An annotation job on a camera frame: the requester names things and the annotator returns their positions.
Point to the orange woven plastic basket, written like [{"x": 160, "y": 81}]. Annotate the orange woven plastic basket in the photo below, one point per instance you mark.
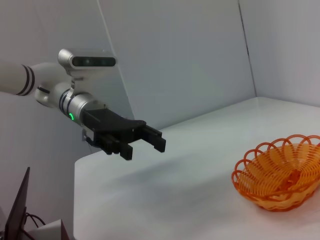
[{"x": 277, "y": 203}]

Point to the black flat monitor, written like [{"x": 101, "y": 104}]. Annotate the black flat monitor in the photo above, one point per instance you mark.
[{"x": 16, "y": 212}]

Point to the white box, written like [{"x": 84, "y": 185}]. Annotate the white box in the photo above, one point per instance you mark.
[{"x": 47, "y": 231}]

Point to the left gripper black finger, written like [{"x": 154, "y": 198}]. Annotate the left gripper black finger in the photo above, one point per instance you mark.
[
  {"x": 126, "y": 151},
  {"x": 156, "y": 142}
]

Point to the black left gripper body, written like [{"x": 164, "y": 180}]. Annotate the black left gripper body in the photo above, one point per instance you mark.
[{"x": 107, "y": 120}]

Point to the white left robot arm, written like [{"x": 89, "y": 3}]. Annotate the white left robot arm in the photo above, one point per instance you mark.
[{"x": 15, "y": 77}]

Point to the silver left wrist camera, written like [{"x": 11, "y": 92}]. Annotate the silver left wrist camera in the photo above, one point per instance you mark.
[{"x": 87, "y": 61}]

